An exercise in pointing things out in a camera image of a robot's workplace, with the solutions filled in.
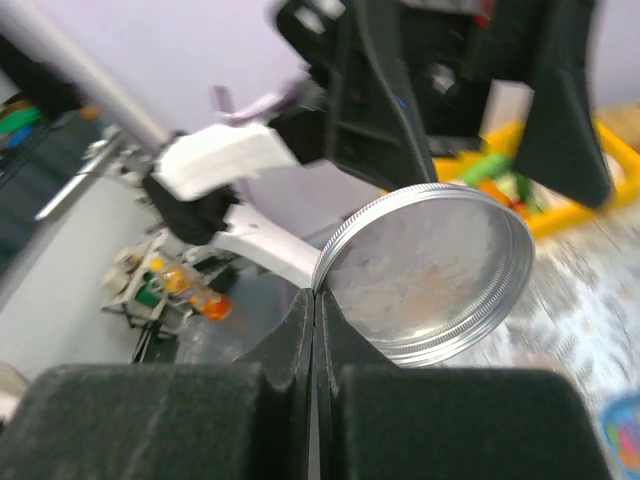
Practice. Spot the floral patterned table mat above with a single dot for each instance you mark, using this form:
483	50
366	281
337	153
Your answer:
579	316

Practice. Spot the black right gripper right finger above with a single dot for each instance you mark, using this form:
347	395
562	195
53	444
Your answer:
381	421

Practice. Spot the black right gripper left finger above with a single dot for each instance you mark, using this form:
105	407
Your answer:
245	420

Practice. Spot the clear glass jar lid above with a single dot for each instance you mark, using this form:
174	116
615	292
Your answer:
427	271

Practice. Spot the blue candy tray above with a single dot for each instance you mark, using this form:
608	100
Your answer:
620	427

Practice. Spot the green toy vegetables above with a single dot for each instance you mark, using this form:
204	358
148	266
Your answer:
493	176

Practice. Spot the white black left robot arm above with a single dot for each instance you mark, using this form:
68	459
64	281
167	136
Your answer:
190	181

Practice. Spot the orange drink bottle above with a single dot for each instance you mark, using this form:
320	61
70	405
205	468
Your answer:
184	287

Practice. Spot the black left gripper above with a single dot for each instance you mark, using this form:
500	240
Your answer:
401	75

